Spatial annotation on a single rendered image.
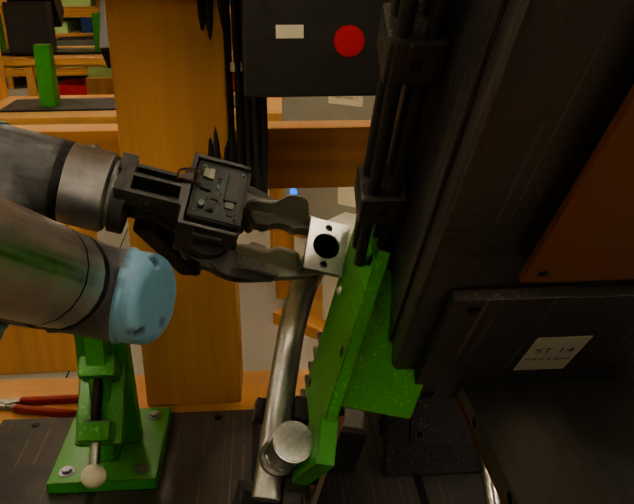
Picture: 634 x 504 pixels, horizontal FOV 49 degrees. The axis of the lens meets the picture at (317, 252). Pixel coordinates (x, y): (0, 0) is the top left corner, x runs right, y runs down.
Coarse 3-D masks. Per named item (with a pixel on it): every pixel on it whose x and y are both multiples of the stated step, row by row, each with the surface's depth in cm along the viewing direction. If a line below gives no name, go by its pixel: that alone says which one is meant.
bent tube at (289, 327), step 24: (312, 240) 68; (336, 240) 69; (312, 264) 67; (336, 264) 68; (312, 288) 76; (288, 312) 78; (288, 336) 78; (288, 360) 77; (288, 384) 76; (288, 408) 75; (264, 432) 73; (264, 480) 71
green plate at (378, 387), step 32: (352, 256) 66; (384, 256) 57; (352, 288) 63; (384, 288) 60; (352, 320) 60; (384, 320) 61; (320, 352) 71; (352, 352) 60; (384, 352) 62; (320, 384) 67; (352, 384) 63; (384, 384) 63; (416, 384) 63
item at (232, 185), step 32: (128, 160) 61; (224, 160) 63; (128, 192) 60; (160, 192) 63; (192, 192) 62; (224, 192) 62; (160, 224) 66; (192, 224) 60; (224, 224) 62; (192, 256) 67
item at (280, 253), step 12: (240, 252) 66; (252, 252) 66; (264, 252) 65; (276, 252) 64; (288, 252) 64; (252, 264) 67; (264, 264) 67; (276, 264) 67; (288, 264) 66; (300, 264) 68; (276, 276) 67; (288, 276) 67; (300, 276) 68; (312, 276) 69
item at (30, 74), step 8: (64, 0) 683; (72, 0) 684; (80, 0) 685; (88, 0) 686; (96, 0) 688; (64, 8) 682; (72, 8) 682; (80, 8) 683; (88, 8) 684; (96, 8) 685; (64, 16) 680; (72, 16) 681; (80, 16) 682; (88, 16) 682; (56, 40) 698; (64, 40) 698; (72, 40) 699; (80, 40) 699; (88, 40) 700; (232, 48) 719; (232, 56) 711; (32, 72) 700; (32, 80) 703; (72, 80) 751; (80, 80) 752; (32, 88) 705; (64, 88) 715; (72, 88) 716; (80, 88) 716
